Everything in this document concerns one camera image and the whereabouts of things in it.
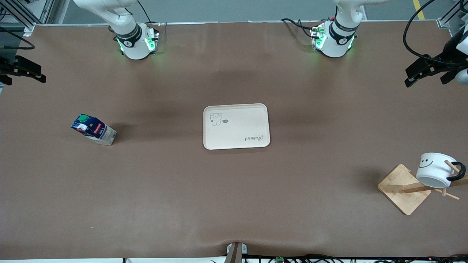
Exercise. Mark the blue and white milk carton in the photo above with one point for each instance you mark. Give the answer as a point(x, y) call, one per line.
point(95, 129)

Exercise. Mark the wooden mug tree stand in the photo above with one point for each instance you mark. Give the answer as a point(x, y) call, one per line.
point(402, 197)

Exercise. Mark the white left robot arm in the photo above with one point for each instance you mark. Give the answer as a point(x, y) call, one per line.
point(338, 41)

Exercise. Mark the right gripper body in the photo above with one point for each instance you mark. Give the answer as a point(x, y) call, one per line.
point(5, 64)

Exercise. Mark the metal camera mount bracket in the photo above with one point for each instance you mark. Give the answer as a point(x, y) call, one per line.
point(236, 252)

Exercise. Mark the cream tray with bear print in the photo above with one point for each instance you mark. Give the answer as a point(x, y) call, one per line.
point(237, 128)

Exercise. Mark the aluminium frame post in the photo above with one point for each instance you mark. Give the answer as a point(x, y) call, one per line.
point(444, 22)
point(29, 29)

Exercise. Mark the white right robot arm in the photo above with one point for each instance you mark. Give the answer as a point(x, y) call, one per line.
point(132, 41)

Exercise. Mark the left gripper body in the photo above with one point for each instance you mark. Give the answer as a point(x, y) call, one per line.
point(445, 59)

